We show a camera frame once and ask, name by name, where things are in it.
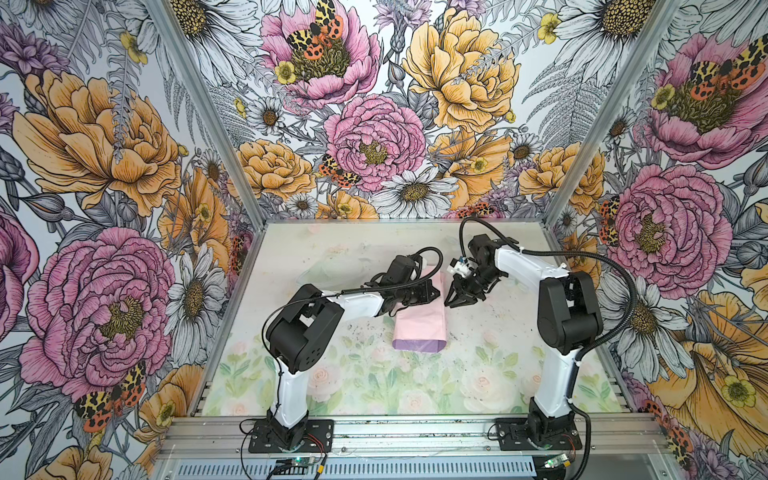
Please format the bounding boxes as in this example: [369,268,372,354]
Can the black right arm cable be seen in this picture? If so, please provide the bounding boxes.
[456,216,640,480]

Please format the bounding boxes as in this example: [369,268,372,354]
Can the purple wrapping paper sheet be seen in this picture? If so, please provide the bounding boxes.
[392,272,447,354]

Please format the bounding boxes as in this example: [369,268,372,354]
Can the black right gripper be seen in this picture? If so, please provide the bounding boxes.
[444,264,506,309]

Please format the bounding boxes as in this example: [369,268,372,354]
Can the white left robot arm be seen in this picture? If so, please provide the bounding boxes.
[262,246,444,434]

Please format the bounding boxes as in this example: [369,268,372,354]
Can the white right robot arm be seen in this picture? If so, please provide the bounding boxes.
[445,234,603,445]

